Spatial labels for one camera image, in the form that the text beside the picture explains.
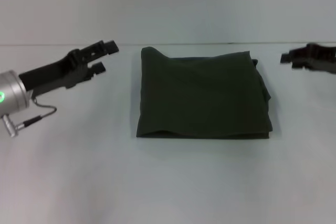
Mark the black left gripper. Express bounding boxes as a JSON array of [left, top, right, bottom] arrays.
[[18, 40, 120, 95]]

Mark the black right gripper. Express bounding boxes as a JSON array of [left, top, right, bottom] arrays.
[[280, 42, 336, 74]]

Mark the dark green t-shirt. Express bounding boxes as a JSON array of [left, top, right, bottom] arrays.
[[135, 46, 274, 139]]

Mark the metal left wrist connector plug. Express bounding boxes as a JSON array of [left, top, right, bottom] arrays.
[[2, 113, 43, 138]]

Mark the dark red left arm cable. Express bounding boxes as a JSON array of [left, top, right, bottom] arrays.
[[30, 97, 58, 122]]

